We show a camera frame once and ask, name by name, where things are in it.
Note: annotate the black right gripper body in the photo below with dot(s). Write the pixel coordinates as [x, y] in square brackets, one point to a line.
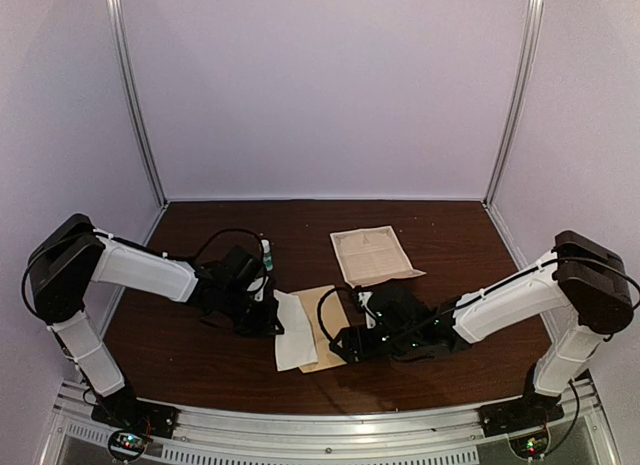
[369, 351]

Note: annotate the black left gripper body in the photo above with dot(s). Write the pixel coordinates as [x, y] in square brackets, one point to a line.
[250, 321]

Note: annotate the ornate letter sheet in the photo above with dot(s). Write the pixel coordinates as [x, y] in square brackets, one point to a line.
[296, 347]
[372, 256]

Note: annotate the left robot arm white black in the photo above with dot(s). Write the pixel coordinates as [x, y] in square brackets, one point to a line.
[77, 254]

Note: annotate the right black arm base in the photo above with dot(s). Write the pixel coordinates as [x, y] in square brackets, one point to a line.
[530, 410]

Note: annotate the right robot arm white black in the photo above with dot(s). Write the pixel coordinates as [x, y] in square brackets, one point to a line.
[576, 274]

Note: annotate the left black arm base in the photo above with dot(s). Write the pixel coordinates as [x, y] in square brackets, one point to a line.
[124, 410]

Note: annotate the small green glue stick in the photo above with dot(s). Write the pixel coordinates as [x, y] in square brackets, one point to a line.
[267, 258]

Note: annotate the left round circuit board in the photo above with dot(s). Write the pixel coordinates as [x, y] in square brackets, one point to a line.
[126, 446]

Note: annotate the round circuit board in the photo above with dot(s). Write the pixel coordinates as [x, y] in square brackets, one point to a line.
[530, 446]
[126, 446]

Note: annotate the right round circuit board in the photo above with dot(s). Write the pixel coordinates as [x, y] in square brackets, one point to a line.
[530, 446]

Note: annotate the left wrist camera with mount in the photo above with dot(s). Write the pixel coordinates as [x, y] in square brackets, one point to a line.
[256, 289]

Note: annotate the front aluminium slotted rail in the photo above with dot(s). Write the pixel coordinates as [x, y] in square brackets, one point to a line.
[449, 435]

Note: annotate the left aluminium frame post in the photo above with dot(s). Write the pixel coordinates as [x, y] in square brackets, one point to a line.
[132, 100]

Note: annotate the aluminium frame post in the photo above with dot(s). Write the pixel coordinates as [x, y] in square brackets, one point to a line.
[132, 100]
[527, 55]

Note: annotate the right aluminium frame post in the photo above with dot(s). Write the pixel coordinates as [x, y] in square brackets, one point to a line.
[527, 55]

